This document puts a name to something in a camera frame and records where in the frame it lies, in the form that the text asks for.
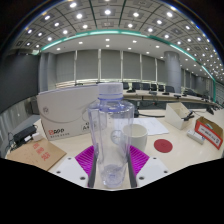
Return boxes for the white copy paper carton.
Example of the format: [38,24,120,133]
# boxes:
[36,83,100,142]

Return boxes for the black device with cables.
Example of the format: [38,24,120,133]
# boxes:
[12,124,38,146]

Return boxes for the white desk organizer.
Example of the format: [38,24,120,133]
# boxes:
[165,102,204,131]

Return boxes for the flat round red coaster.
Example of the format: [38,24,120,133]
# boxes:
[153,138,174,154]

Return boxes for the black cable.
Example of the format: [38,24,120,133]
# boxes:
[137,113,166,119]

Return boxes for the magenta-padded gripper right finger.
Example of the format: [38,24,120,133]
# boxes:
[127,144,173,189]

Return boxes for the clear plastic water bottle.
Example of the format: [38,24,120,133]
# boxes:
[87,82,135,188]

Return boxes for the white printed paper sheet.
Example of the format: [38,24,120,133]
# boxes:
[133,117,170,136]

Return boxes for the round ceiling lights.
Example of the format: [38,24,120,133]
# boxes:
[16,1,224,81]

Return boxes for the black marker pen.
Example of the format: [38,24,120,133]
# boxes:
[182,111,196,122]

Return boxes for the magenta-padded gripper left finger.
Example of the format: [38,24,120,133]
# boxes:
[49,145,98,189]

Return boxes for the brown cardboard with red print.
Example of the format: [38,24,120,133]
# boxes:
[5,138,68,172]

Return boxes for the row of black office chairs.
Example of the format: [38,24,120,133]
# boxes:
[121,81,178,94]

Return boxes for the white cup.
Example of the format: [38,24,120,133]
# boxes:
[121,123,149,153]

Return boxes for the long curved conference desk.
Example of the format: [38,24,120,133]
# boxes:
[123,89,221,108]

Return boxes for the red and brown cardboard box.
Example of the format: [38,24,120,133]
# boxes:
[194,116,224,150]

